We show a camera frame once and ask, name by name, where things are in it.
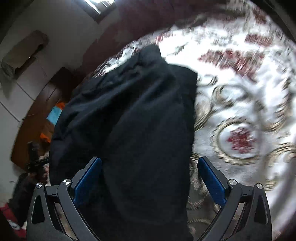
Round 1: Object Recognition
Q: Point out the black garment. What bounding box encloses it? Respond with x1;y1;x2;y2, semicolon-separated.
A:
49;44;198;241

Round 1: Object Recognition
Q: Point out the floral bedsheet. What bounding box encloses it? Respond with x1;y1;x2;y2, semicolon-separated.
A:
92;0;296;241

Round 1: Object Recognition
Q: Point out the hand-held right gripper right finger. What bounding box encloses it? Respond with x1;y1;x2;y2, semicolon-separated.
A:
197;157;273;241

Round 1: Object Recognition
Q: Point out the wooden door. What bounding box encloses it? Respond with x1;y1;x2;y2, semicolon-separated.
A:
10;67;79;172

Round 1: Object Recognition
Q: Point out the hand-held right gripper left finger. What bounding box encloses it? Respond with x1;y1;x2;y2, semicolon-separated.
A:
26;156;102;241

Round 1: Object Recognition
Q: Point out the red cloth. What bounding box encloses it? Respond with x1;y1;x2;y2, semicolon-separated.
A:
0;202;28;241

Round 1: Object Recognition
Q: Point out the orange cloth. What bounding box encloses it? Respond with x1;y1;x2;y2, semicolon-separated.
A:
38;132;52;144

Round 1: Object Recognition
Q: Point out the cyan cloth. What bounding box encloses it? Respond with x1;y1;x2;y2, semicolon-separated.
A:
46;105;63;124

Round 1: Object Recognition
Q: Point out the person's left forearm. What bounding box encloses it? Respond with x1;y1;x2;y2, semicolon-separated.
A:
11;173;37;229

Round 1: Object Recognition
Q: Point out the window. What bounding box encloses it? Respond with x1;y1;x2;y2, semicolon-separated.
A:
82;0;117;24

